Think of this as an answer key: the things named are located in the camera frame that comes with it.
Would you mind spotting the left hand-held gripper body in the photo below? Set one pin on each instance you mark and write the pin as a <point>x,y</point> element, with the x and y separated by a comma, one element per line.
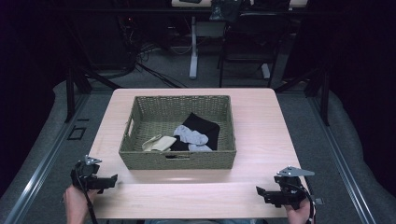
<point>85,177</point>

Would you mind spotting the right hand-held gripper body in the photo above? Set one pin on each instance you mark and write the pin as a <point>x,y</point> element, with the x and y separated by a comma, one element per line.
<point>289,194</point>

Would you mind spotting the beige sock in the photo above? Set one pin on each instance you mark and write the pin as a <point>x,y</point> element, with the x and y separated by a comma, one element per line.
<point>162,143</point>

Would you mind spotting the green woven basket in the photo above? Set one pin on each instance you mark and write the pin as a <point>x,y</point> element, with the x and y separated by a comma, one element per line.
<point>149,119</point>

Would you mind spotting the grey sock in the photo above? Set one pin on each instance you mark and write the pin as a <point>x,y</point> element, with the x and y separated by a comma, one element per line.
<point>190,135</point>

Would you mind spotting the black sock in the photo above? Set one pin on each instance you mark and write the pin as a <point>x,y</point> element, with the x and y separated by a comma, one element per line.
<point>202,125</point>

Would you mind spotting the person's right hand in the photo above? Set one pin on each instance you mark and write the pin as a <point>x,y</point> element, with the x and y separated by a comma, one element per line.
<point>300,216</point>

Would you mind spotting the person's left hand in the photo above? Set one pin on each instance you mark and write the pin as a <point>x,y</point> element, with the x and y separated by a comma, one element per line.
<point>74,205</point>

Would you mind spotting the black metal stand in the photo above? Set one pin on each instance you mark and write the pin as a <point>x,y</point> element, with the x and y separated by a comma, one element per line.
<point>70,93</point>
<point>325,99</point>

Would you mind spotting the white desk foot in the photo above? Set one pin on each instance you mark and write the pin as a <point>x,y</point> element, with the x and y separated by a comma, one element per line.
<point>265,71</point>

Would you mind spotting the white desk leg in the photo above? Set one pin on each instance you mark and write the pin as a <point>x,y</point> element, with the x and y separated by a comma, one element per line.
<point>193,56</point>

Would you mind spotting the black chair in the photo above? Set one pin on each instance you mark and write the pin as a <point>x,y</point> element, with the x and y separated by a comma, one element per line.
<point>252,34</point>

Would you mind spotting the dark bag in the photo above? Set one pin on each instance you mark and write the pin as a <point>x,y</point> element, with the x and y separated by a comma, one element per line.
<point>224,11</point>

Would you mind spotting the metal floor rail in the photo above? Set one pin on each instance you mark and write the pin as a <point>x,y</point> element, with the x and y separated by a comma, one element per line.
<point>46,168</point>
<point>342,165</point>

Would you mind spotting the black floor socket frame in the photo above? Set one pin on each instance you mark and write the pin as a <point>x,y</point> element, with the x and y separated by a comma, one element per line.
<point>70,133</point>

